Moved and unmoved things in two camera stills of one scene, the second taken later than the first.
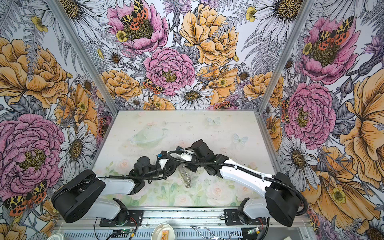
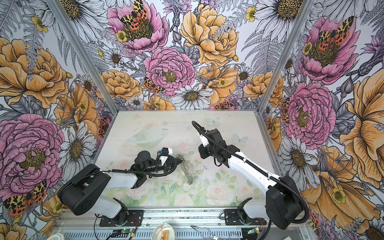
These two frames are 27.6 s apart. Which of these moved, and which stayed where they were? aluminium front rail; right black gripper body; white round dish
Moved: right black gripper body
Stayed: white round dish; aluminium front rail
